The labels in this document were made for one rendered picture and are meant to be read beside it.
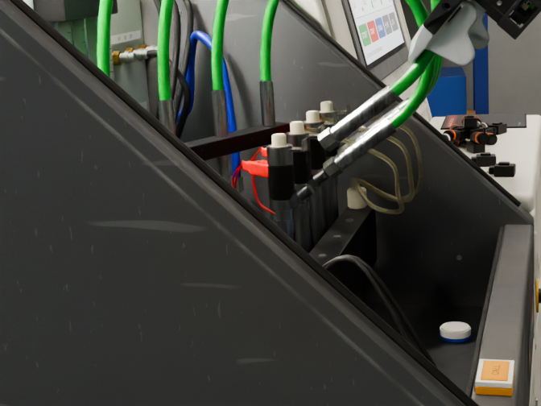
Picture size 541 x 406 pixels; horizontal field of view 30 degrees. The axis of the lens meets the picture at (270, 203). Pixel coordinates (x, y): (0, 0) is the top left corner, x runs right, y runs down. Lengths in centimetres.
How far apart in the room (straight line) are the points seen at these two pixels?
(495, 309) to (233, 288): 38
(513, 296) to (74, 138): 53
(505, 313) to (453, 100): 546
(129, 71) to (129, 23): 7
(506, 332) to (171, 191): 40
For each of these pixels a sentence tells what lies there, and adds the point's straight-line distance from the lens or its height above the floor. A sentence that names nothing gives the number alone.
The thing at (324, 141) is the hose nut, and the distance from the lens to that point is 107.
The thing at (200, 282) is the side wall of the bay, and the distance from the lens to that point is 77.
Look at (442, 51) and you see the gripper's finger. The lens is 101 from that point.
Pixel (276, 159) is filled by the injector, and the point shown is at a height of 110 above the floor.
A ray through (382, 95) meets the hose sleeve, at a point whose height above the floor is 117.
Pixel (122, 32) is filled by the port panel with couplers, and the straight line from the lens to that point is 140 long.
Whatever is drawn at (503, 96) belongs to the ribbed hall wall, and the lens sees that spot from 762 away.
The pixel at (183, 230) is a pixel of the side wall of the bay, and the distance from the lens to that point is 77.
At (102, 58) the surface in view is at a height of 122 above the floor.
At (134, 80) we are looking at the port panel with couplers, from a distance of 143.
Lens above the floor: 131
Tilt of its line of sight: 13 degrees down
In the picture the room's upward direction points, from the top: 4 degrees counter-clockwise
